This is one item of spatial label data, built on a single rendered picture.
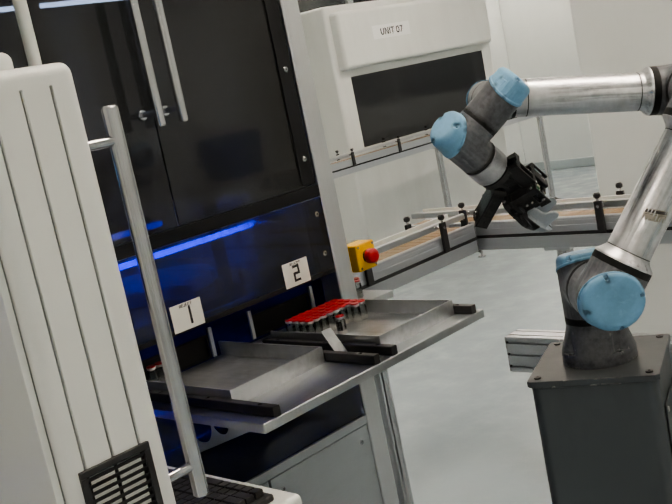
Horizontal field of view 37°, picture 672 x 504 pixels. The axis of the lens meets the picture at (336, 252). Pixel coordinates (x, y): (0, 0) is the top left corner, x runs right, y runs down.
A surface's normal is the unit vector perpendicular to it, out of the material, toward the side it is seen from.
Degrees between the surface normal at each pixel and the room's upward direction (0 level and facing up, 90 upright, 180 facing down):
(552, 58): 90
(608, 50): 90
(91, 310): 90
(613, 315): 96
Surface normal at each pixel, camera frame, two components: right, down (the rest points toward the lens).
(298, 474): 0.72, -0.03
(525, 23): -0.67, 0.26
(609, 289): -0.06, 0.29
